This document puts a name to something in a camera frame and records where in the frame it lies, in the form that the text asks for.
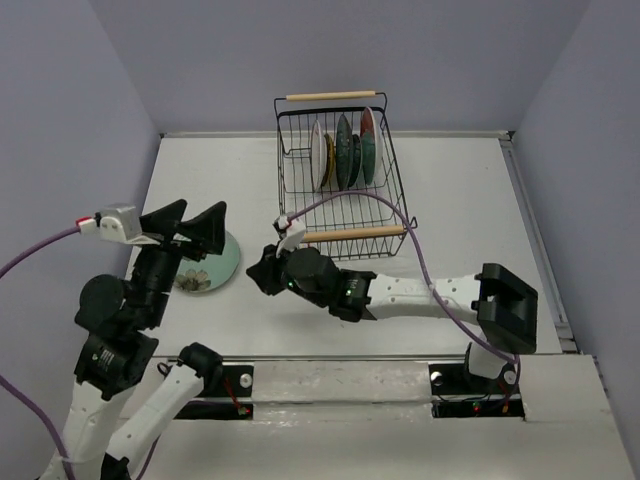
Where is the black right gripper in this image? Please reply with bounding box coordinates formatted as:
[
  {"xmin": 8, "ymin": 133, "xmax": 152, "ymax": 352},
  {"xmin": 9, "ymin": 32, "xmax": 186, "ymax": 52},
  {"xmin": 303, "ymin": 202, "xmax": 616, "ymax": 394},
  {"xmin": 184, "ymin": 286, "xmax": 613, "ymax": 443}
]
[{"xmin": 247, "ymin": 236, "xmax": 330, "ymax": 307}]

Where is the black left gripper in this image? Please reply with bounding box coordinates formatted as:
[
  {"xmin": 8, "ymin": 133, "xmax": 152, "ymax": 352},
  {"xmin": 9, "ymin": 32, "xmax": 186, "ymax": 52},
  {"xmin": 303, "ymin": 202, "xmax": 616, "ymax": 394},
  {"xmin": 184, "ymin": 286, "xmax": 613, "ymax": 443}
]
[{"xmin": 135, "ymin": 196, "xmax": 232, "ymax": 322}]

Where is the white plate orange sunburst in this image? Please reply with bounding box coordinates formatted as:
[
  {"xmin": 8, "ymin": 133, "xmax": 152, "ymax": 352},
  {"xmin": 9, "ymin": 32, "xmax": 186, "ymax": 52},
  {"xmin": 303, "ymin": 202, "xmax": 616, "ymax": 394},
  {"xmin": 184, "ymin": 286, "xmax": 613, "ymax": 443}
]
[{"xmin": 310, "ymin": 120, "xmax": 327, "ymax": 192}]

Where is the yellow brown rimmed plate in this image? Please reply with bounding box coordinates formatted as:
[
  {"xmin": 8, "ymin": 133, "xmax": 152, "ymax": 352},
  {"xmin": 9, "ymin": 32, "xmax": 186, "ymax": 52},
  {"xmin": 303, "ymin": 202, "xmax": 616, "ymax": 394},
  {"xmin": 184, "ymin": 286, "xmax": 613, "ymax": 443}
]
[{"xmin": 322, "ymin": 133, "xmax": 336, "ymax": 186}]

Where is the large dark teal plate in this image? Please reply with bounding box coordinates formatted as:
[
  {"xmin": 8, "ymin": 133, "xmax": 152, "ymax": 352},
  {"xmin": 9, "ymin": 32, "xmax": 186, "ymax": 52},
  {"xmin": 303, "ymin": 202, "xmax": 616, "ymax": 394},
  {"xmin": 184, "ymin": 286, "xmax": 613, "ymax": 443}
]
[{"xmin": 335, "ymin": 114, "xmax": 353, "ymax": 190}]

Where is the red teal flower plate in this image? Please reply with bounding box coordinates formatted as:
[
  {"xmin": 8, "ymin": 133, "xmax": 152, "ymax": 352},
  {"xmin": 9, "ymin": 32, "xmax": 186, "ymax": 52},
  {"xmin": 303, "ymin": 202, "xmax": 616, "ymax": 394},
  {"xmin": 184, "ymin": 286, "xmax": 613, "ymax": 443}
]
[{"xmin": 360, "ymin": 107, "xmax": 383, "ymax": 186}]

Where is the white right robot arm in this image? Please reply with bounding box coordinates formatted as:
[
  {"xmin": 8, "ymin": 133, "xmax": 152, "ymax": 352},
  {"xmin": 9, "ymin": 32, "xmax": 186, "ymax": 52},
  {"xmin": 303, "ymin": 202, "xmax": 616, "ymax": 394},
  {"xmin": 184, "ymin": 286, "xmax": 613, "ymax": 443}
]
[{"xmin": 246, "ymin": 245, "xmax": 538, "ymax": 392}]

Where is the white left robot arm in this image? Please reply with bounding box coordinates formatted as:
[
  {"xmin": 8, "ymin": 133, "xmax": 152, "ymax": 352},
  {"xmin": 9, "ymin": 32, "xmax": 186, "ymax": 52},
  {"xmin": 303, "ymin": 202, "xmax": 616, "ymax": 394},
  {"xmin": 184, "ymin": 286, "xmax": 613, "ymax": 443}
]
[{"xmin": 42, "ymin": 199, "xmax": 227, "ymax": 479}]

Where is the pale green plate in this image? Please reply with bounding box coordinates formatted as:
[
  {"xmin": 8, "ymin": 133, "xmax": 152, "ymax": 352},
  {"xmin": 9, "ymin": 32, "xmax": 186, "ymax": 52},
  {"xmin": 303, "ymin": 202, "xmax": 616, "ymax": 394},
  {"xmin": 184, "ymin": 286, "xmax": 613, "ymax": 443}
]
[{"xmin": 173, "ymin": 231, "xmax": 241, "ymax": 295}]

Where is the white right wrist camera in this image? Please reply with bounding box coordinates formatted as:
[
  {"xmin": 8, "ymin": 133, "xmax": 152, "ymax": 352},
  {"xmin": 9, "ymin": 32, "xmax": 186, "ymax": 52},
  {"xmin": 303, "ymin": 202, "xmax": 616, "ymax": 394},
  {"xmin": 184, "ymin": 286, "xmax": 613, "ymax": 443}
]
[{"xmin": 273, "ymin": 214, "xmax": 306, "ymax": 258}]

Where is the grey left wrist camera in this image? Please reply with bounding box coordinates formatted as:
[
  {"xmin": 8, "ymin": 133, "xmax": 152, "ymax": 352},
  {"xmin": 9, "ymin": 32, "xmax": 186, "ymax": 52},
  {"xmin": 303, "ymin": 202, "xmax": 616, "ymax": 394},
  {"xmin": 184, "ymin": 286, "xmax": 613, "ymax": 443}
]
[{"xmin": 95, "ymin": 204, "xmax": 141, "ymax": 244}]

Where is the black wire dish rack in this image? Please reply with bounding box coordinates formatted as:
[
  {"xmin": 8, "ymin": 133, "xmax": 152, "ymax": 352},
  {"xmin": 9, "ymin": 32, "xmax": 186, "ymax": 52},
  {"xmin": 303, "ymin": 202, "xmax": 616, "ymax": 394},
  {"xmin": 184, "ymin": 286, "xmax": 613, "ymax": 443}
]
[{"xmin": 274, "ymin": 91, "xmax": 418, "ymax": 260}]

